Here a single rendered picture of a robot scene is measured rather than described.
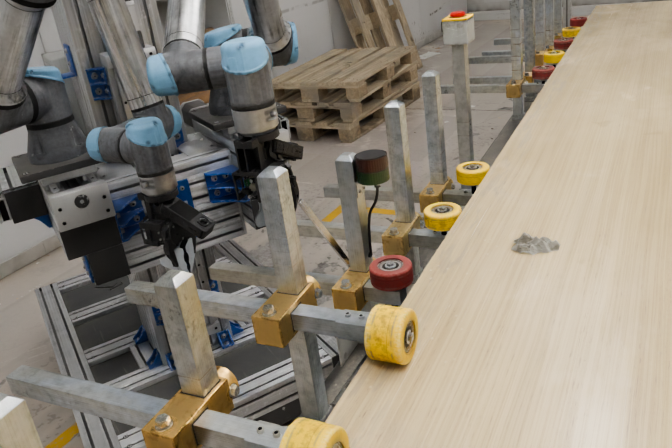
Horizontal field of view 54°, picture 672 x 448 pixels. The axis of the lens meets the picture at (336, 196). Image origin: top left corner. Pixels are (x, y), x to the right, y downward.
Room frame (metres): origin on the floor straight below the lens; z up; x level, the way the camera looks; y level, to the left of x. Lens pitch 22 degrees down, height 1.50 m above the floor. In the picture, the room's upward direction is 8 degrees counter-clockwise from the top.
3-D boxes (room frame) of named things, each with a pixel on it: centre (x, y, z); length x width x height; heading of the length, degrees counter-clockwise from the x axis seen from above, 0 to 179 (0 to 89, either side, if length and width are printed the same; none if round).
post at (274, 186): (0.94, 0.09, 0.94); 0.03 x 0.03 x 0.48; 61
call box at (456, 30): (1.82, -0.39, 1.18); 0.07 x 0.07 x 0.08; 61
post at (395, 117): (1.37, -0.15, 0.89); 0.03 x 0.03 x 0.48; 61
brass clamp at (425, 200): (1.57, -0.26, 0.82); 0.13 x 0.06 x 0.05; 151
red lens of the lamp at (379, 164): (1.13, -0.07, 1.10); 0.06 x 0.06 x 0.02
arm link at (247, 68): (1.11, 0.12, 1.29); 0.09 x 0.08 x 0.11; 0
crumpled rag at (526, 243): (1.08, -0.35, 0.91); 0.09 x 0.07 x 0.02; 55
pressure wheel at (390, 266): (1.08, -0.08, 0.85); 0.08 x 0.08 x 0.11
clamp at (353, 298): (1.13, -0.02, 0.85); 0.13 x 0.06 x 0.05; 151
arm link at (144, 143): (1.32, 0.37, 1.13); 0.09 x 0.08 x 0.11; 59
